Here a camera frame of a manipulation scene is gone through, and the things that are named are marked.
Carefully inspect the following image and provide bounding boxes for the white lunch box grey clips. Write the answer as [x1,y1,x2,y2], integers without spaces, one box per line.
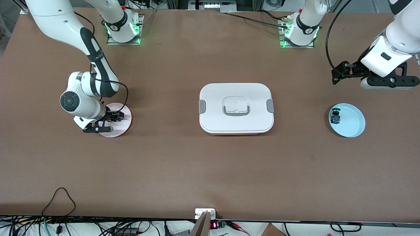
[199,83,275,135]

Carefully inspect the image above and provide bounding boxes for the small white box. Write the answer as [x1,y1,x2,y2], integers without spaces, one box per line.
[195,208,217,220]

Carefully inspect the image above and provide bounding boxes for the pink round plate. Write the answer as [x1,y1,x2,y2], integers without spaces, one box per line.
[98,103,132,138]

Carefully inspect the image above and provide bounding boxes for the light blue round plate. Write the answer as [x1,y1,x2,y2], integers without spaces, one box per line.
[328,103,366,138]

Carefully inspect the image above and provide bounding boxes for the grey slanted bar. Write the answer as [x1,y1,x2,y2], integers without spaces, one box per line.
[190,211,211,236]

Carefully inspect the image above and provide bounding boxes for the grey device with lights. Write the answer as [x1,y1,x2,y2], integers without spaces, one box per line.
[188,0,237,11]

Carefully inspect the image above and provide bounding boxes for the red clip lead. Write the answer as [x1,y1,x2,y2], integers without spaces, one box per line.
[228,221,250,236]

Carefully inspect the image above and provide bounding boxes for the brown cardboard piece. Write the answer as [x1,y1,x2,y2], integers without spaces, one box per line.
[260,223,286,236]

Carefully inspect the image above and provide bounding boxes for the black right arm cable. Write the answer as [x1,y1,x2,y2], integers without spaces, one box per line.
[73,11,129,113]

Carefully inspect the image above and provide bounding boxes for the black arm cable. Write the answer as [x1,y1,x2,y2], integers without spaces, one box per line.
[73,11,129,113]
[325,0,361,78]

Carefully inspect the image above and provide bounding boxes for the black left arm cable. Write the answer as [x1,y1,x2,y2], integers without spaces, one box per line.
[325,0,361,78]

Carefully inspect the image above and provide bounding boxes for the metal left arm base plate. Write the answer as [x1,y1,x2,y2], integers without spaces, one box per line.
[279,19,316,49]

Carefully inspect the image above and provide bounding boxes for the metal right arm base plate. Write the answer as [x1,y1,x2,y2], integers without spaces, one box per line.
[107,14,144,46]

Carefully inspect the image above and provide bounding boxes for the thin black looped cable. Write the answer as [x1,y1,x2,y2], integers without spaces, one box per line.
[42,187,76,217]

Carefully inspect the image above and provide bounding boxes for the black cable on table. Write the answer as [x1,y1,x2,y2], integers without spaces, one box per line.
[226,12,291,29]

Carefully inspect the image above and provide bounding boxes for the black coiled floor cable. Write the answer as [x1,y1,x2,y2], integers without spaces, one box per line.
[330,222,362,233]

